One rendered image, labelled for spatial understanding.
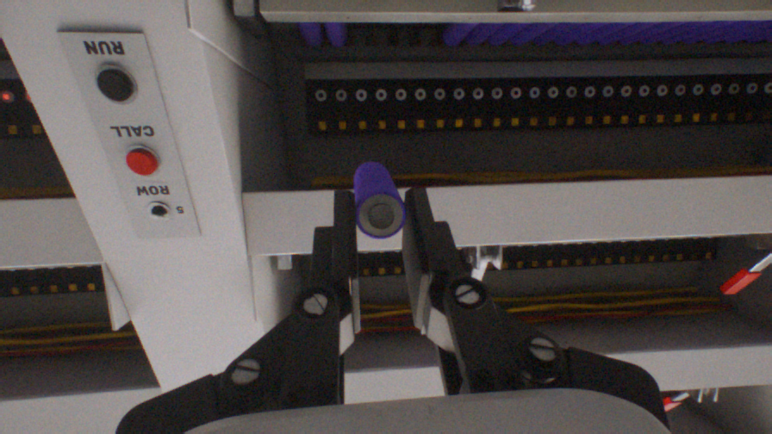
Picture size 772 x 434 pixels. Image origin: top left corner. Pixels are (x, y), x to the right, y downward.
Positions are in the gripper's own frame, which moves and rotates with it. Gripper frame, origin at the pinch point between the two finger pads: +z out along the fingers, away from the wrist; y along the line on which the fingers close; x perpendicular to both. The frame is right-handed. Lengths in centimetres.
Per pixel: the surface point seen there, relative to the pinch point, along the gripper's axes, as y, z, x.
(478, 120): 12.5, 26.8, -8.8
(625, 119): 28.9, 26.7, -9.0
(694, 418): 50, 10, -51
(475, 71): 11.9, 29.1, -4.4
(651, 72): 31.1, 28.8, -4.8
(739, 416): 52, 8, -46
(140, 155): -13.2, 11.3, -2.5
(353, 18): -0.5, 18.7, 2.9
